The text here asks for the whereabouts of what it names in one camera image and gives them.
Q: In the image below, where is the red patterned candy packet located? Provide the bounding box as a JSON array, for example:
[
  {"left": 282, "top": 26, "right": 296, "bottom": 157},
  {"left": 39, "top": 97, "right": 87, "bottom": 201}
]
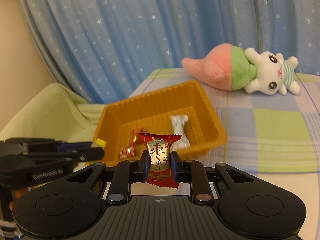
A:
[{"left": 119, "top": 128, "right": 143, "bottom": 160}]

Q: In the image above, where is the red gold jujube packet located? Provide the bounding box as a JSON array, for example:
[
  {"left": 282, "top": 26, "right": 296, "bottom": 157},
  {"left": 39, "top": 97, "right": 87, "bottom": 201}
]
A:
[{"left": 138, "top": 132, "right": 182, "bottom": 189}]

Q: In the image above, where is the yellow candy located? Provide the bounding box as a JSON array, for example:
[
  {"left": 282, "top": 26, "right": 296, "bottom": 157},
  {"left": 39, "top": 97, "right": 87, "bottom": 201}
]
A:
[{"left": 93, "top": 138, "right": 106, "bottom": 148}]

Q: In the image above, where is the left hand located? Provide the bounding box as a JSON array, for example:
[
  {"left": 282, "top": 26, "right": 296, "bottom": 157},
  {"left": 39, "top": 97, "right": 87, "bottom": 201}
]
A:
[{"left": 9, "top": 187, "right": 29, "bottom": 211}]

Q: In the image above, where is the silver green snack packet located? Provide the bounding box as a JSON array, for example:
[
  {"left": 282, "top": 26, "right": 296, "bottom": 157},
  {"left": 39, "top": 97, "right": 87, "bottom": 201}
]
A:
[{"left": 170, "top": 115, "right": 190, "bottom": 151}]

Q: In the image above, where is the light green sofa cover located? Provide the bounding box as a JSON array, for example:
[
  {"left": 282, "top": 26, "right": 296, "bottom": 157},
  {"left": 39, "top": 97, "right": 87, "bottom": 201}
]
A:
[{"left": 1, "top": 83, "right": 105, "bottom": 142}]

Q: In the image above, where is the golden plastic tray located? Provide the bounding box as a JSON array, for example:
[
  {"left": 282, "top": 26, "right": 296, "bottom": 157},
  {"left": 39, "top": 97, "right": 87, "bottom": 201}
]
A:
[{"left": 93, "top": 80, "right": 227, "bottom": 166}]

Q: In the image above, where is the plaid checkered tablecloth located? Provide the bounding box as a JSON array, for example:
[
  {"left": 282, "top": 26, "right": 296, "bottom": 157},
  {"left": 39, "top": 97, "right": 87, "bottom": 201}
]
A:
[{"left": 75, "top": 68, "right": 320, "bottom": 240}]

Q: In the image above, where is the pink carrot bunny plush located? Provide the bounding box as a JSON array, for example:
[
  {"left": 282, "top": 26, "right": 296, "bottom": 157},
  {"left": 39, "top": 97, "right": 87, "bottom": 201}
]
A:
[{"left": 181, "top": 43, "right": 300, "bottom": 95}]

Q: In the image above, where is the blue star curtain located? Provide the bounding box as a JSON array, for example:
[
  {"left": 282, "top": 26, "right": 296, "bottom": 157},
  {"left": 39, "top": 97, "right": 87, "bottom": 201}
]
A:
[{"left": 18, "top": 0, "right": 319, "bottom": 103}]

